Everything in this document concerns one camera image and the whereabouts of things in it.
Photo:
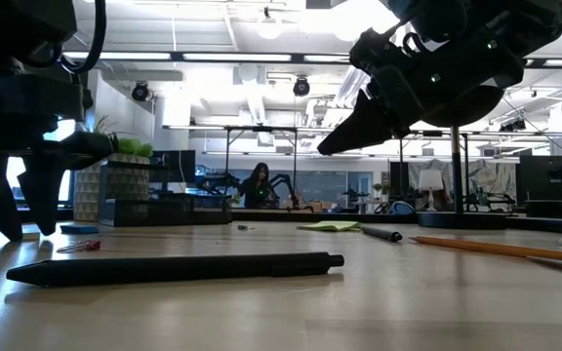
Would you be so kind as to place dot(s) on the potted green succulent plant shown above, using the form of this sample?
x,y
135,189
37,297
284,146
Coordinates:
x,y
86,195

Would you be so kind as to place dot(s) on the black ceiling spotlight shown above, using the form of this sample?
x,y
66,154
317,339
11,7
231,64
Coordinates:
x,y
140,91
301,88

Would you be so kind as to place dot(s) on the black mesh desk organizer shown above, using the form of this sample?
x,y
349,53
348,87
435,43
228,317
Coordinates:
x,y
164,212

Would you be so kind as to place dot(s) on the blue eraser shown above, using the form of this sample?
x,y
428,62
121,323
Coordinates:
x,y
80,229

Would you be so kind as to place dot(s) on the white globe lamp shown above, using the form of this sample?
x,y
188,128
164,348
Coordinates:
x,y
455,170

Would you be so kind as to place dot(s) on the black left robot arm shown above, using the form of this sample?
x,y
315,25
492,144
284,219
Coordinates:
x,y
17,24

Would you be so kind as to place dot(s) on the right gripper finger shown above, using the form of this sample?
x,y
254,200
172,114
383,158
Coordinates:
x,y
359,127

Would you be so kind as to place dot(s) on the black marker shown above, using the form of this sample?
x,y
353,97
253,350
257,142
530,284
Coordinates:
x,y
383,234

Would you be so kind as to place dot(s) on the black background monitor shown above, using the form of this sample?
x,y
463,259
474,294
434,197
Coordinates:
x,y
183,166

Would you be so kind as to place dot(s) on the round white ceiling light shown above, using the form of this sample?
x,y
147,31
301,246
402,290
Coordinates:
x,y
268,29

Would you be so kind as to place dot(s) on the background black robot arm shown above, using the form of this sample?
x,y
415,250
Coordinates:
x,y
217,183
286,183

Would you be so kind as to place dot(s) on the blue round object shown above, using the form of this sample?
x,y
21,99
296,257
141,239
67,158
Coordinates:
x,y
402,208

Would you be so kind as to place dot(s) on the background black station frame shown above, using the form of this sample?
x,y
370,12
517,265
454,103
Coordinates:
x,y
261,128

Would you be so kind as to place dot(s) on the small red binder clip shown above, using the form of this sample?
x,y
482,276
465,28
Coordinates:
x,y
91,245

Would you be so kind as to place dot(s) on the white shade table lamp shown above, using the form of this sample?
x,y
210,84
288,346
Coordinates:
x,y
430,179

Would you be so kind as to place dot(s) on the person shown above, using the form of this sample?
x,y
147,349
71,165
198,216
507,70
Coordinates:
x,y
259,190

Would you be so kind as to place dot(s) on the large black screen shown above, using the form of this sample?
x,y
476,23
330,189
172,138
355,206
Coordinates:
x,y
549,178

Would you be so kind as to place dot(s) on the black aluminium table frame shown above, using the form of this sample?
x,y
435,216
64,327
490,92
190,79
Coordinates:
x,y
281,216

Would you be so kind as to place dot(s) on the black pen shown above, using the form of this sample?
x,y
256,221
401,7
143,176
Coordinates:
x,y
164,268

